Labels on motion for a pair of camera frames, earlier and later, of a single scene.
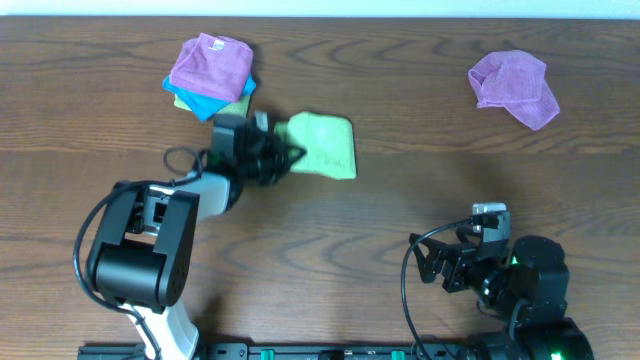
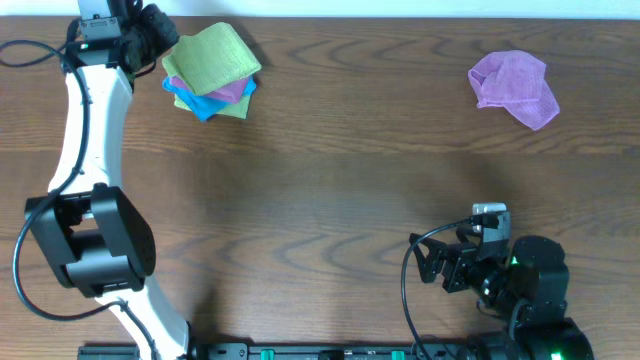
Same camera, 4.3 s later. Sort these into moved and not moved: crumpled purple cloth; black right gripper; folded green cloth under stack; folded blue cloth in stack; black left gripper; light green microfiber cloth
Moved: black left gripper; light green microfiber cloth
Not moved: crumpled purple cloth; black right gripper; folded blue cloth in stack; folded green cloth under stack
